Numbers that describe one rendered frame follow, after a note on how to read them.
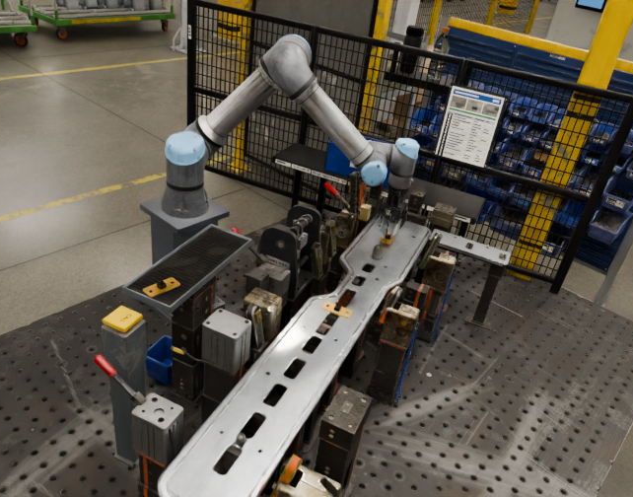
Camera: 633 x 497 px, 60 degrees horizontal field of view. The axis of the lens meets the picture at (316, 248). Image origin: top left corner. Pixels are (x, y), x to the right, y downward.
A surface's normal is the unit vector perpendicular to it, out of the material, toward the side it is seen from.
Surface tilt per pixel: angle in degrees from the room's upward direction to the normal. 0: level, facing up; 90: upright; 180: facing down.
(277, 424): 0
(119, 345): 90
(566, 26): 90
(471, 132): 90
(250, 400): 0
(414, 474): 0
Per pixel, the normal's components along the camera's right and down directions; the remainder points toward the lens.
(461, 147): -0.42, 0.44
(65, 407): 0.12, -0.84
